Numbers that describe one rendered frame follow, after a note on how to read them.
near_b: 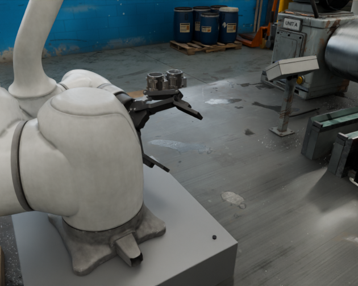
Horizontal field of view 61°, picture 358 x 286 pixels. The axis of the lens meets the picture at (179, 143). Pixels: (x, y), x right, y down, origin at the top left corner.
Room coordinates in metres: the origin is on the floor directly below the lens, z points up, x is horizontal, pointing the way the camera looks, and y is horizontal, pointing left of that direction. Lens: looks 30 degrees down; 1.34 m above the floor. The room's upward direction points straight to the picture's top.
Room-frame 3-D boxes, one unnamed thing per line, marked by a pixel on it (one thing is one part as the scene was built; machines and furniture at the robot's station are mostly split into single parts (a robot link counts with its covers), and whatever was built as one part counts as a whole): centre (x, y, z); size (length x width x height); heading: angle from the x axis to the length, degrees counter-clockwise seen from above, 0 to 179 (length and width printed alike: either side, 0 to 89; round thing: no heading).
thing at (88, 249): (0.43, 0.13, 0.92); 0.22 x 0.18 x 0.06; 36
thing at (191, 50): (6.21, -0.53, 0.37); 1.20 x 0.80 x 0.74; 116
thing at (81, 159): (0.45, 0.16, 1.06); 0.18 x 0.16 x 0.22; 100
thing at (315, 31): (1.56, -0.66, 0.99); 0.35 x 0.31 x 0.37; 26
